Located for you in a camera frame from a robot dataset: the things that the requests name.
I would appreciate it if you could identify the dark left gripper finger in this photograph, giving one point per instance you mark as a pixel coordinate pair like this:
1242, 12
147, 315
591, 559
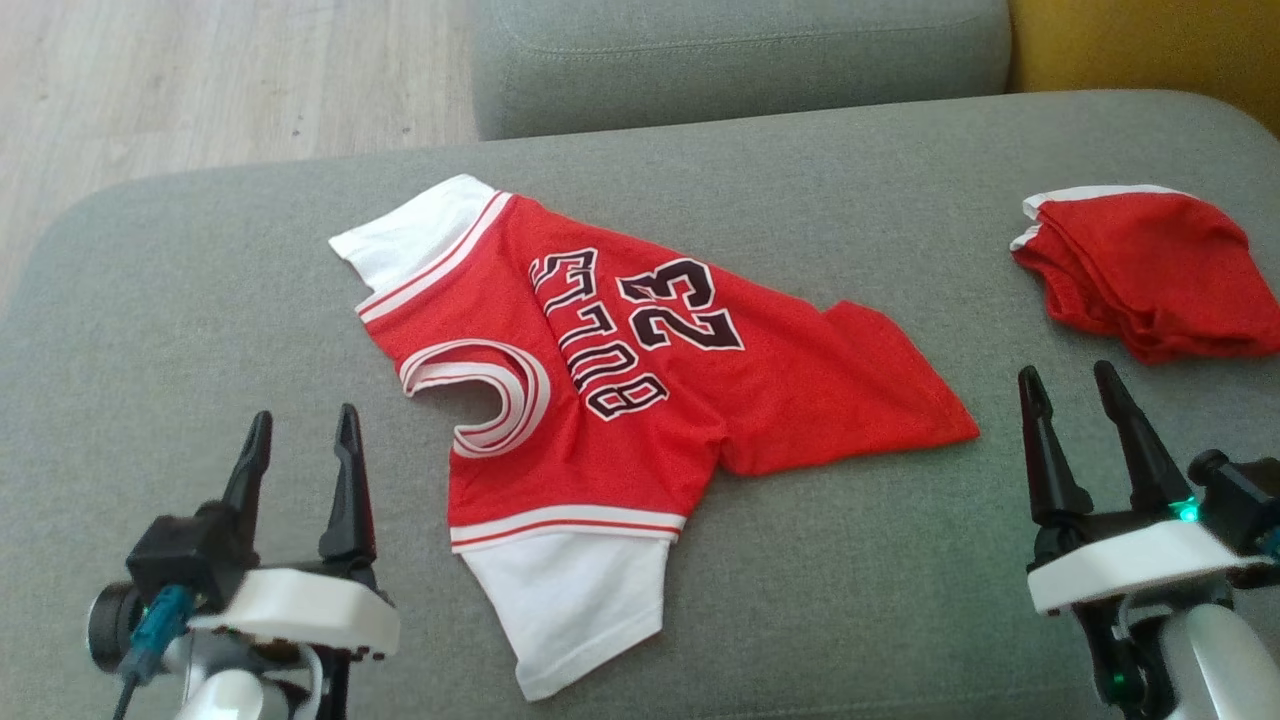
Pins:
350, 500
250, 480

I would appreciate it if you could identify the yellow cushion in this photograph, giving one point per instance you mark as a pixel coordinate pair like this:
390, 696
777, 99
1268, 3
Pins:
1150, 45

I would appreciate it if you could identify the grey sofa cushion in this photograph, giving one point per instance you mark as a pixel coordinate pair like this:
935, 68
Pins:
740, 60

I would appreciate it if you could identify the large grey sofa seat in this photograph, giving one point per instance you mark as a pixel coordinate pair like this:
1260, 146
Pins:
850, 600

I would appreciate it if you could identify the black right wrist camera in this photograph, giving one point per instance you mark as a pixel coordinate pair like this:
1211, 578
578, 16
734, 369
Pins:
1240, 500

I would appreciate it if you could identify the red shorts white trim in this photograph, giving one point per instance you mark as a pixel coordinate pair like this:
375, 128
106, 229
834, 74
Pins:
1160, 270

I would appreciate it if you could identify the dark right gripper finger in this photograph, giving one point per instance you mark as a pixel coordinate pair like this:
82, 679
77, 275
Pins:
1055, 470
1145, 460

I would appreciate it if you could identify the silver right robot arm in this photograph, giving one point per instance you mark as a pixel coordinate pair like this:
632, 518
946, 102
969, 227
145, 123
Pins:
1225, 670

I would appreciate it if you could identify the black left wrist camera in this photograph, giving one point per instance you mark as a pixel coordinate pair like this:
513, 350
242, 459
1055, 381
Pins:
180, 550

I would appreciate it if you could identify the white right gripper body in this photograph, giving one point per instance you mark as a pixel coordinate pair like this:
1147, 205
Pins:
1130, 565

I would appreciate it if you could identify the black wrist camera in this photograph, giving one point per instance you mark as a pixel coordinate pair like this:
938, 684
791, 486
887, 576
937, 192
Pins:
1240, 500
180, 550

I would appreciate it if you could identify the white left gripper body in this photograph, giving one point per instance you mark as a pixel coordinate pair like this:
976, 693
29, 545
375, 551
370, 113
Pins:
300, 605

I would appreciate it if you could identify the red basketball jersey white sleeves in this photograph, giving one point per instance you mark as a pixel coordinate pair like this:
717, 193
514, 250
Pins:
620, 420

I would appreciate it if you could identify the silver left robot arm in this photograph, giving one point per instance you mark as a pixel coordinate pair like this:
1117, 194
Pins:
225, 695

